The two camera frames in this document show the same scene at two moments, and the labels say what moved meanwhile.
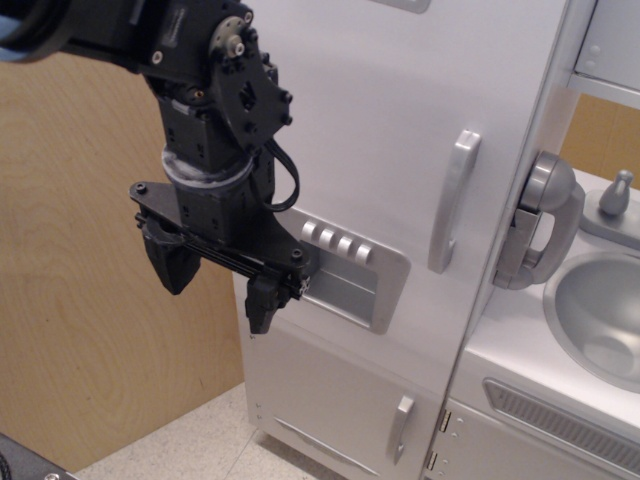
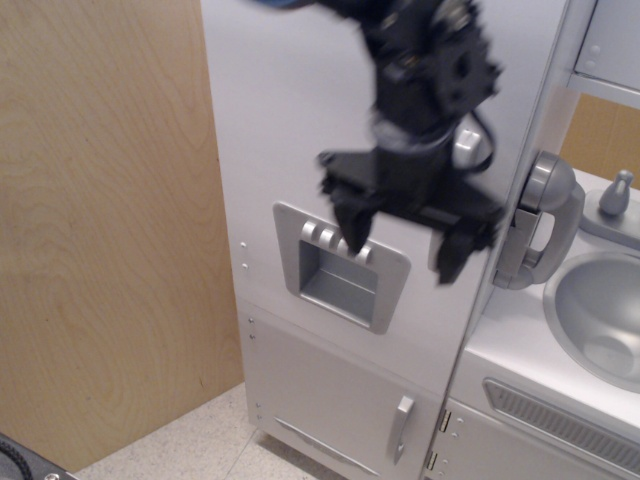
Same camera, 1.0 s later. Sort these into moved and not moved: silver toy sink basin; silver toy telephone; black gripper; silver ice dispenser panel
Moved: black gripper
Not moved: silver toy telephone; silver toy sink basin; silver ice dispenser panel
